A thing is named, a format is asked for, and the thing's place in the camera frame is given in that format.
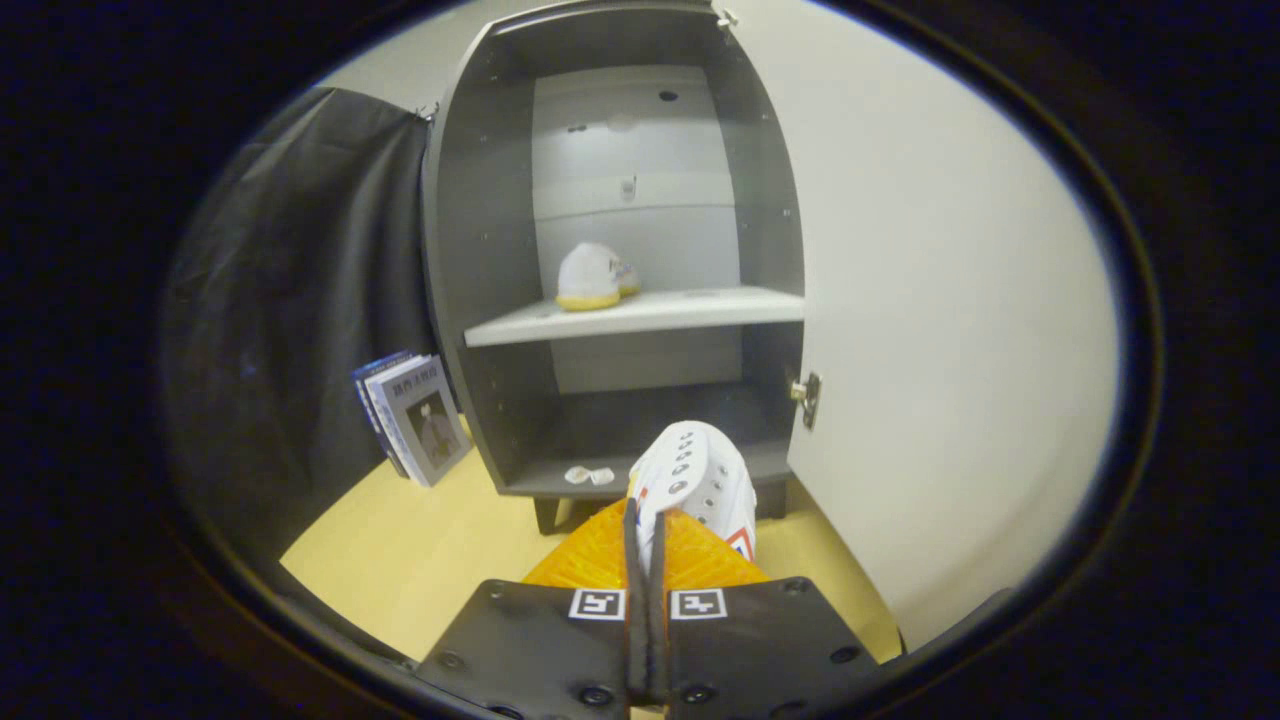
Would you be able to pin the black backdrop cloth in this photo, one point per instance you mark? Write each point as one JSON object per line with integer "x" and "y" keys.
{"x": 300, "y": 330}

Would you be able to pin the metal door hinge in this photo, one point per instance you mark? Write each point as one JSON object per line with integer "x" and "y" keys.
{"x": 726, "y": 17}
{"x": 808, "y": 398}

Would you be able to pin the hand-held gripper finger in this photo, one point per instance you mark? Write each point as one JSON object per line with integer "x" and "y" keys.
{"x": 658, "y": 640}
{"x": 634, "y": 640}

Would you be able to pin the beige shoe cabinet door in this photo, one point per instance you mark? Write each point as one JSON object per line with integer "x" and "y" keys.
{"x": 940, "y": 320}

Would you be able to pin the grey portrait cover book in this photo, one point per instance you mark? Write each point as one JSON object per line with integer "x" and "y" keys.
{"x": 425, "y": 425}

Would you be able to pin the white shoe with eyelets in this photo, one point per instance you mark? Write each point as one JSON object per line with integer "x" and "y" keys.
{"x": 700, "y": 470}

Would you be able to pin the small white packet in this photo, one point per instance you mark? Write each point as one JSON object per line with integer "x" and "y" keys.
{"x": 590, "y": 475}

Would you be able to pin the white shoe with yellow sole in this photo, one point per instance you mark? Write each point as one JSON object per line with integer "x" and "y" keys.
{"x": 588, "y": 275}

